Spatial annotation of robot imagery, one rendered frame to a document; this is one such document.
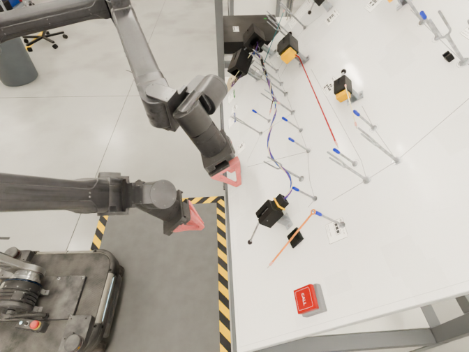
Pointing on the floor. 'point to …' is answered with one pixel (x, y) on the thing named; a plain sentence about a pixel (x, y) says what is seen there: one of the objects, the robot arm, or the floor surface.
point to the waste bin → (16, 64)
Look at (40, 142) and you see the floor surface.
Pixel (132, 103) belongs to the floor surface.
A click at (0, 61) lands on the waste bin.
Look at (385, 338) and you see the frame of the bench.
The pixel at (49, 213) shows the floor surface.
